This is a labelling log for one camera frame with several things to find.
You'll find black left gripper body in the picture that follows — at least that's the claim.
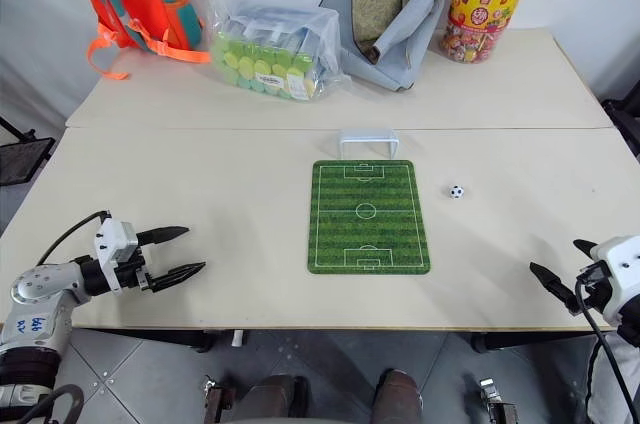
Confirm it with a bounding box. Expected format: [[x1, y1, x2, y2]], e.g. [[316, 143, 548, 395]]
[[115, 242, 154, 293]]

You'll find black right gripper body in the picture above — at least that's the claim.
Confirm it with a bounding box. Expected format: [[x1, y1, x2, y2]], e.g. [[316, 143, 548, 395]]
[[574, 263, 615, 316]]

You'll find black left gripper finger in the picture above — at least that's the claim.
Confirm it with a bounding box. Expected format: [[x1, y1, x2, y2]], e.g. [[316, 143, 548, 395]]
[[148, 261, 207, 293], [136, 226, 191, 246]]

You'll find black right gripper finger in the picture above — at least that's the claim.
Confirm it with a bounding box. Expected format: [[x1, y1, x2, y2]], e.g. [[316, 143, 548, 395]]
[[529, 261, 582, 316], [572, 238, 599, 259]]

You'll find green soccer field mat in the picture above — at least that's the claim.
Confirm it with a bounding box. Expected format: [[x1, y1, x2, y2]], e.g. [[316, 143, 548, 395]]
[[306, 159, 432, 276]]

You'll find black equipment case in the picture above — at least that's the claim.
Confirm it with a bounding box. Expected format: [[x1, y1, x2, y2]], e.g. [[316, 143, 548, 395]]
[[599, 95, 640, 161]]

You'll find black mesh stand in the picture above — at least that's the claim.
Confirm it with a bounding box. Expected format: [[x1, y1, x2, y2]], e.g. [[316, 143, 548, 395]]
[[0, 116, 57, 188]]

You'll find dark rounded shape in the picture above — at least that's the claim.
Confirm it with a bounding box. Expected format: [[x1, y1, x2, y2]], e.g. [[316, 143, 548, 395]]
[[370, 368, 424, 424]]

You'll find clear plastic bag of packets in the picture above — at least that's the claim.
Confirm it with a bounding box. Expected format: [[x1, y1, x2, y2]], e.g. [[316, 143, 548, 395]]
[[207, 0, 347, 103]]

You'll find small white goal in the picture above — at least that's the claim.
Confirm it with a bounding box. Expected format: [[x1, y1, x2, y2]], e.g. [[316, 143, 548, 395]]
[[338, 127, 401, 161]]

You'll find yellow lidded candy jar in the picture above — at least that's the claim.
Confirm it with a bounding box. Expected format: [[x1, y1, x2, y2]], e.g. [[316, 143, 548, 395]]
[[438, 0, 537, 65]]

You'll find grey folded cloth bag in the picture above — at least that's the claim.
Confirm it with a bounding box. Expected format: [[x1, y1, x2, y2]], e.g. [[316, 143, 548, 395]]
[[318, 0, 481, 93]]

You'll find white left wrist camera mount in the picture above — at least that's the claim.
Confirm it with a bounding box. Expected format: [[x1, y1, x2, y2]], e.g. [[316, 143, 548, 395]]
[[93, 217, 140, 296]]

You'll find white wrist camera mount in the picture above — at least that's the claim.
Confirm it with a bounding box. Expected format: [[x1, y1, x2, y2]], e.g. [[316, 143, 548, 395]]
[[589, 235, 640, 328], [93, 217, 140, 296]]

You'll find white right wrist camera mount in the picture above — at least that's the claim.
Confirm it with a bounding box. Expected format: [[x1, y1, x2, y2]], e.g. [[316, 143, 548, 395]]
[[589, 235, 640, 328]]

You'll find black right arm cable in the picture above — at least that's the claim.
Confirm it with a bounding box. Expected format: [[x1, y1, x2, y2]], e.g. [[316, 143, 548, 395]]
[[573, 277, 627, 424]]

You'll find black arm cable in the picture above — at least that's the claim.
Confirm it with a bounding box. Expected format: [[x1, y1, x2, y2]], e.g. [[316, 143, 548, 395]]
[[573, 277, 627, 424], [35, 210, 111, 266]]

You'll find black table frame bar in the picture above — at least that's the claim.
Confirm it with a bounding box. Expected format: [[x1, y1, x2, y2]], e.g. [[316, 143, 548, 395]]
[[470, 332, 599, 354]]

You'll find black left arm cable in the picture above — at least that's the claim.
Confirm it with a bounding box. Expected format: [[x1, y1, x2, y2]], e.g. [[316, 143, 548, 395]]
[[35, 210, 111, 266]]

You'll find metal clamp bracket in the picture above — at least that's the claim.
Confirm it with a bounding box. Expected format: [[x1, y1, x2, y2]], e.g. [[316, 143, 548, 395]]
[[201, 377, 236, 424], [477, 377, 519, 424]]

